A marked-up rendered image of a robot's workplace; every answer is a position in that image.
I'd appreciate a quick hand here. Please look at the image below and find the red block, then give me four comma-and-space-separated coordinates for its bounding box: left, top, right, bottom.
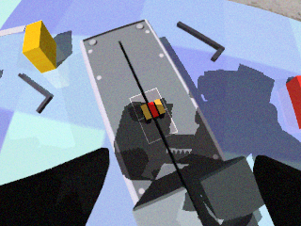
286, 75, 301, 128

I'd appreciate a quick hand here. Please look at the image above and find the black l-shaped bar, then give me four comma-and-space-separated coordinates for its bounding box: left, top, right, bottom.
177, 22, 225, 62

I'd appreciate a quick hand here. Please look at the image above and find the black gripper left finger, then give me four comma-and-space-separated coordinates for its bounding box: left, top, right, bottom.
0, 147, 110, 226

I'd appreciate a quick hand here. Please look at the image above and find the black l-shaped rod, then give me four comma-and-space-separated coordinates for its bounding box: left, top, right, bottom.
18, 74, 53, 113

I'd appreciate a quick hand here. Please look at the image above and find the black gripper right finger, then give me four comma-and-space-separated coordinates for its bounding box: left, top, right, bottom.
253, 154, 301, 226

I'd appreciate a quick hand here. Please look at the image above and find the grey flat bar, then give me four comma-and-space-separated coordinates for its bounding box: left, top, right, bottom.
0, 25, 26, 37

